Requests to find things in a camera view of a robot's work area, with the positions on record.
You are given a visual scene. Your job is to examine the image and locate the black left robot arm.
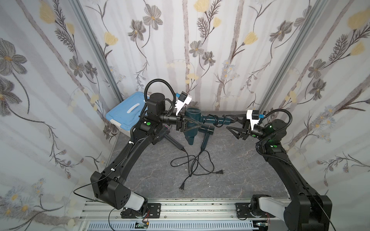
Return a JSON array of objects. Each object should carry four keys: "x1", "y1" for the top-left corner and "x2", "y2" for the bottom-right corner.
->
[{"x1": 91, "y1": 79, "x2": 192, "y2": 211}]

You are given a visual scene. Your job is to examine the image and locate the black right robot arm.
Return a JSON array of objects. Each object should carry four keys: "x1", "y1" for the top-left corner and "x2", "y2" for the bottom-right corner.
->
[{"x1": 227, "y1": 109, "x2": 333, "y2": 231}]

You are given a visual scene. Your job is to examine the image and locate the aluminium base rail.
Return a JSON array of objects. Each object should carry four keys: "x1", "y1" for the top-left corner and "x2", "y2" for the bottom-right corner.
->
[{"x1": 75, "y1": 198, "x2": 288, "y2": 231}]

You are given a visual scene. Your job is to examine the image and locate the blue lid storage box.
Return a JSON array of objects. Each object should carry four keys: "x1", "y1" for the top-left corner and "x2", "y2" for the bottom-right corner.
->
[{"x1": 106, "y1": 92, "x2": 145, "y2": 137}]

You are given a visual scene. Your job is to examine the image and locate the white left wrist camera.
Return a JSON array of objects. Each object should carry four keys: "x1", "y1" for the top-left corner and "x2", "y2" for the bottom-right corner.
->
[{"x1": 175, "y1": 91, "x2": 192, "y2": 115}]

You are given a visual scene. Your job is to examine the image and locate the dark green hair dryer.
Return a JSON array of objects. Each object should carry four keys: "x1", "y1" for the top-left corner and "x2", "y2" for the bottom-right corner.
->
[
  {"x1": 198, "y1": 125, "x2": 215, "y2": 152},
  {"x1": 183, "y1": 107, "x2": 236, "y2": 145}
]

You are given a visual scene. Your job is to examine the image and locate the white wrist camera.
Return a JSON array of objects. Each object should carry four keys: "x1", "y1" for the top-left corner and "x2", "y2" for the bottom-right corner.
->
[
  {"x1": 246, "y1": 110, "x2": 265, "y2": 131},
  {"x1": 175, "y1": 91, "x2": 192, "y2": 115}
]

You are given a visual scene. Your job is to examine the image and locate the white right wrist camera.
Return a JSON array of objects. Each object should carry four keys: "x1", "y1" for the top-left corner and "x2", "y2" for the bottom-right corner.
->
[{"x1": 246, "y1": 110, "x2": 265, "y2": 131}]

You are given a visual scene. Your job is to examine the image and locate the black hair dryer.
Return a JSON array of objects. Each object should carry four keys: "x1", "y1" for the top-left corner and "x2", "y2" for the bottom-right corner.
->
[{"x1": 164, "y1": 133, "x2": 185, "y2": 151}]

